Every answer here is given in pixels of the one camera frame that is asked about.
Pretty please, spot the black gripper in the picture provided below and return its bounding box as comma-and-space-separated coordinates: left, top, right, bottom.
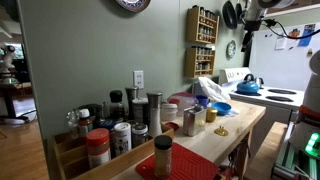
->
240, 30, 255, 53

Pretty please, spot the rectangular silver metal tin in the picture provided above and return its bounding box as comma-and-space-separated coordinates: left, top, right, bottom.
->
182, 104, 208, 138

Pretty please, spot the white paper note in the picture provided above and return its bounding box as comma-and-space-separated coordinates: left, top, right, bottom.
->
274, 36, 288, 51

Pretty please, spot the black hanging frying pan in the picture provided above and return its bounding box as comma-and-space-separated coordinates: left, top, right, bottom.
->
222, 0, 238, 30

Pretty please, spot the white refrigerator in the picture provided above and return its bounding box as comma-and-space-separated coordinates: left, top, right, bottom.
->
248, 21, 320, 93

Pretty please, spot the silver kettle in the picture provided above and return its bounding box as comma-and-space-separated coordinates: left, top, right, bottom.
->
254, 77, 265, 90

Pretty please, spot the blue kettle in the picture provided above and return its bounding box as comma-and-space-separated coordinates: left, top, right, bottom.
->
236, 73, 261, 95

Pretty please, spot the orange picture magnet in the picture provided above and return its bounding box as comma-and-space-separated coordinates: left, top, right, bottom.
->
288, 28, 301, 43

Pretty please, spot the white cloth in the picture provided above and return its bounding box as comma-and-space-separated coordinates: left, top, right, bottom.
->
198, 76, 231, 103

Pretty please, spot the white electric stove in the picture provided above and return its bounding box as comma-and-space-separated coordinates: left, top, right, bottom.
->
218, 67, 306, 158

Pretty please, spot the black stove burner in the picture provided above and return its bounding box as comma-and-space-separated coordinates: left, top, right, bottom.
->
265, 95, 295, 103
267, 88, 298, 96

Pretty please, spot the wooden overhead cabinet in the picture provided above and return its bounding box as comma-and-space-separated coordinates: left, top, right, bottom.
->
265, 0, 320, 18

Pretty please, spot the blue paper note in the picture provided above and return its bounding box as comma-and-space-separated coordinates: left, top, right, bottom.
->
297, 23, 316, 48

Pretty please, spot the blue bowl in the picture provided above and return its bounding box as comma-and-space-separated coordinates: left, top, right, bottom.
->
211, 101, 232, 117

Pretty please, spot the blue cup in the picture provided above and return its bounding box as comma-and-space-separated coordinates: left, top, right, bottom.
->
195, 94, 211, 108

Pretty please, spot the gold jar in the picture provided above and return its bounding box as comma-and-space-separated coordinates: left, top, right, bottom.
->
205, 107, 219, 123

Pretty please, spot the pink plastic container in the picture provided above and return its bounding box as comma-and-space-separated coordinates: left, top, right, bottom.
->
167, 92, 200, 116

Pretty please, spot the gold round stopper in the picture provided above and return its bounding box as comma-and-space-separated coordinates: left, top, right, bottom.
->
213, 125, 230, 137

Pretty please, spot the white round container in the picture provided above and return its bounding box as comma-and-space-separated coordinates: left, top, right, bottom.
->
160, 103, 179, 122

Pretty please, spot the steel and white grinder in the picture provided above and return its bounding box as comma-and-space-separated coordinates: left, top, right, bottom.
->
146, 90, 164, 138

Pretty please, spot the gray cylindrical canister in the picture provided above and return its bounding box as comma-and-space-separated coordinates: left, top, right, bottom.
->
131, 97, 150, 126

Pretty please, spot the dark steel grinder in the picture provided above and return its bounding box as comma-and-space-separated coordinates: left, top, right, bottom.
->
124, 86, 140, 122

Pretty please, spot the red ribbed silicone mat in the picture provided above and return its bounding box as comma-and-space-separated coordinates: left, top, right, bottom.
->
135, 142, 220, 180

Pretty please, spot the glass jar with dark lid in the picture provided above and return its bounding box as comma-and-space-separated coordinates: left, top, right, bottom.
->
131, 123, 149, 149

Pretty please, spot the spice jar with black lid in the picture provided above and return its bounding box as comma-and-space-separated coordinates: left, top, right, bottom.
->
153, 134, 173, 179

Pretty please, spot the dark bottle with black cap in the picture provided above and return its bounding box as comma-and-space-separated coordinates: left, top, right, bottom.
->
109, 89, 126, 123

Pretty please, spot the jar with blue label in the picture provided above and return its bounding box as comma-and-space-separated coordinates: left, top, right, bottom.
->
98, 119, 116, 132

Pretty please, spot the jar with red lid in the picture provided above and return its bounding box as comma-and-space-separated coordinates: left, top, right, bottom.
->
85, 127, 112, 170

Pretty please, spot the brown bottle with white cap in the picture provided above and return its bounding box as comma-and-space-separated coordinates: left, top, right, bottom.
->
77, 108, 94, 138

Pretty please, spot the clear glass bottle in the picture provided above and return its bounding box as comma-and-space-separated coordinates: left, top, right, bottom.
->
65, 109, 80, 140

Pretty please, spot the wooden spice box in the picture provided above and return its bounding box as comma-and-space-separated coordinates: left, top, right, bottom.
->
46, 122, 175, 180

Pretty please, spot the dark background table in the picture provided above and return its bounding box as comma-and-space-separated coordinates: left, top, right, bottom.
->
0, 81, 35, 123

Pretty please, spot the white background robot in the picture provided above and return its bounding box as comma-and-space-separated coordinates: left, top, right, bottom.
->
0, 44, 18, 85

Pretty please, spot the small decorative wall plate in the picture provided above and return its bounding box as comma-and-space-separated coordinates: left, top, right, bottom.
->
226, 39, 237, 60

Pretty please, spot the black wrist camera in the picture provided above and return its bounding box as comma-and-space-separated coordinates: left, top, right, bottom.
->
244, 19, 264, 33

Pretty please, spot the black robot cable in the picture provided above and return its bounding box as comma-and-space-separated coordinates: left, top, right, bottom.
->
261, 19, 320, 41

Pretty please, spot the wooden wall spice rack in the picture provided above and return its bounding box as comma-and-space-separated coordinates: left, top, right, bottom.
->
183, 45, 216, 79
185, 4, 220, 45

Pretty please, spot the white wall outlet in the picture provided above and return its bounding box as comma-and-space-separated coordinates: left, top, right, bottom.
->
133, 70, 145, 90

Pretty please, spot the aluminium robot stand frame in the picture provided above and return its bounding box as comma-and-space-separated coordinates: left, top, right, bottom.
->
271, 123, 320, 180

